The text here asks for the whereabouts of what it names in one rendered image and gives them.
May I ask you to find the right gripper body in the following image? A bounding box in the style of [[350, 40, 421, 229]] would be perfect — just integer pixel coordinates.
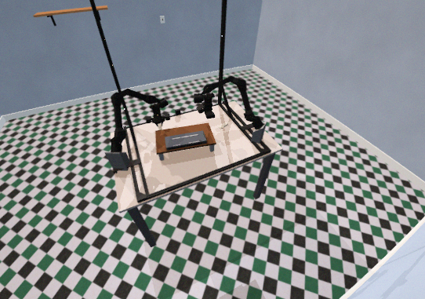
[[146, 111, 170, 123]]

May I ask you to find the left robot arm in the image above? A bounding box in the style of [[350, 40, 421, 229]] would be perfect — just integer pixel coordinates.
[[194, 76, 265, 129]]

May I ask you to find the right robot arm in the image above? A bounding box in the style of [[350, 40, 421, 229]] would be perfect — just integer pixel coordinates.
[[111, 89, 169, 152]]

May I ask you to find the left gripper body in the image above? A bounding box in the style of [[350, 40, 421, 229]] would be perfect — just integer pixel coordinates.
[[202, 102, 215, 119]]

